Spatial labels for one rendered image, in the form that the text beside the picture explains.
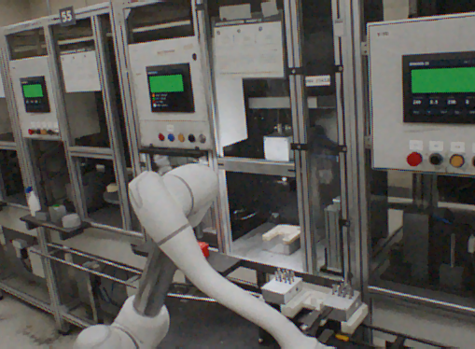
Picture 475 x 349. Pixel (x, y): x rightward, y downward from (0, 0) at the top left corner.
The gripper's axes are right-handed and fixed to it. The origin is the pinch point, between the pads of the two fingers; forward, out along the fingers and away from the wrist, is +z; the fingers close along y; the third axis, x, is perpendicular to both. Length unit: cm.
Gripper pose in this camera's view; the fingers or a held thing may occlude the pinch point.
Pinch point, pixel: (326, 323)
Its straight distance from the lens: 156.8
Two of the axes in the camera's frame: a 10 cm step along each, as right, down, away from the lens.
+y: -0.8, -9.7, -2.4
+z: 5.7, -2.4, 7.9
